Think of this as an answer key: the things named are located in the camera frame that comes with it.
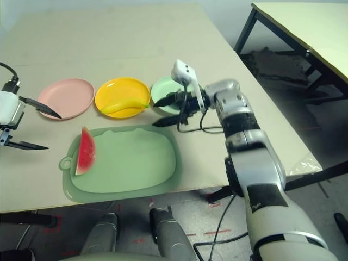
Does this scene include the yellow toy banana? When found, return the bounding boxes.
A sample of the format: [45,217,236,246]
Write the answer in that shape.
[100,96,150,115]

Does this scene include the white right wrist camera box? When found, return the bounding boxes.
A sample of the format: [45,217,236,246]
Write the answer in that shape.
[170,59,209,115]

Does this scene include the black stand foot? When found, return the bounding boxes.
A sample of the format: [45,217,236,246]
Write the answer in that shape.
[333,213,348,232]

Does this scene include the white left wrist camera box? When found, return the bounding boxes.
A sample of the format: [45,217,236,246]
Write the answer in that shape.
[0,91,20,123]

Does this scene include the red toy watermelon slice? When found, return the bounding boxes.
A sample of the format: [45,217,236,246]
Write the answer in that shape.
[74,126,97,176]

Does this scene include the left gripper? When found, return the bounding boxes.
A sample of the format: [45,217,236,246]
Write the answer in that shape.
[0,96,63,152]

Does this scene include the pink plastic plate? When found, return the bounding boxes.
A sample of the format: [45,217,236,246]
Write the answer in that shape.
[37,78,95,120]

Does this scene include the grey robot right leg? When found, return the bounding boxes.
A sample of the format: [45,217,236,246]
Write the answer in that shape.
[149,208,197,261]

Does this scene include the green silicone cutting mat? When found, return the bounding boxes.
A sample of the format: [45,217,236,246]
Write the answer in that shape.
[59,124,183,204]

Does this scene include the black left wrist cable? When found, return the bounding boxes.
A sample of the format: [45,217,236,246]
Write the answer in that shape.
[0,62,22,93]

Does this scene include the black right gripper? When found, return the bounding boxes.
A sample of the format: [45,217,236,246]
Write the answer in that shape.
[151,91,210,128]

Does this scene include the green plastic plate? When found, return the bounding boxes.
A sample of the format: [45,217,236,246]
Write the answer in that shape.
[151,76,191,115]

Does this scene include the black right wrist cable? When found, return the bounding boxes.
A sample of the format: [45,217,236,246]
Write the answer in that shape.
[177,83,226,134]

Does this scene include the black table leg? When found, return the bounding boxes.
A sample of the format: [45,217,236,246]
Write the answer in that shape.
[0,212,58,228]

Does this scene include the grey robot left leg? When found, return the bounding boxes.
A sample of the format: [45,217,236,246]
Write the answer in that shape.
[81,213,120,256]

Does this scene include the black cable hanging from arm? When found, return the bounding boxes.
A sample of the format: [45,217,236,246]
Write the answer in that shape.
[192,194,250,261]

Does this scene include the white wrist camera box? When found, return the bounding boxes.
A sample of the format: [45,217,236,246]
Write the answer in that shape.
[0,91,20,123]
[170,59,209,115]

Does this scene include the clear plastic sheet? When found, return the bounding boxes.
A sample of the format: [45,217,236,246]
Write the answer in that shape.
[289,152,319,175]

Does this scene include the yellow plastic plate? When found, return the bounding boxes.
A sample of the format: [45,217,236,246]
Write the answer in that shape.
[94,77,151,120]

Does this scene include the beige side table black legs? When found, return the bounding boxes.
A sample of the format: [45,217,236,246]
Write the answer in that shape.
[234,2,348,104]

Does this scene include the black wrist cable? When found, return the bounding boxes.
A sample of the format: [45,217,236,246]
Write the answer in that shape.
[0,62,22,93]
[177,83,226,134]

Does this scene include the grey robot leg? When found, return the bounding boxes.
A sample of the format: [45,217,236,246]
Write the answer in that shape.
[149,208,197,261]
[81,213,120,256]

